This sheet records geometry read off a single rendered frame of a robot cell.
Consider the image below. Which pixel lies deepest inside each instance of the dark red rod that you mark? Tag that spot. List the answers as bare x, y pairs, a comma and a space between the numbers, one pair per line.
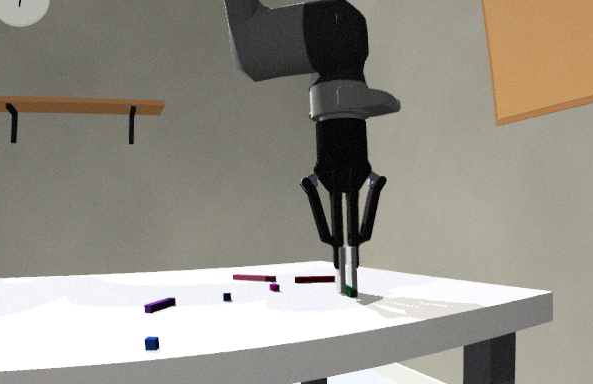
314, 279

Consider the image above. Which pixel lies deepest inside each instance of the pink rod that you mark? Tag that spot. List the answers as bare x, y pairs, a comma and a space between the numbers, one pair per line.
265, 278

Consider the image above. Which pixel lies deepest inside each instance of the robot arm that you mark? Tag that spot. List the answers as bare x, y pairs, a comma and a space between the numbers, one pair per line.
305, 38

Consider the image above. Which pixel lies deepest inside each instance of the green rod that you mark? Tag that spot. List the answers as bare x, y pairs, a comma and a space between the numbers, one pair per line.
351, 292

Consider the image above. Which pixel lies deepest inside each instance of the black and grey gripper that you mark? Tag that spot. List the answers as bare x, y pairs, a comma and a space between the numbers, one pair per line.
342, 166

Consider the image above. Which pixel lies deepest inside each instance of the purple rod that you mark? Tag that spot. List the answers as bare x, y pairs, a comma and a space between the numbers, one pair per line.
159, 305

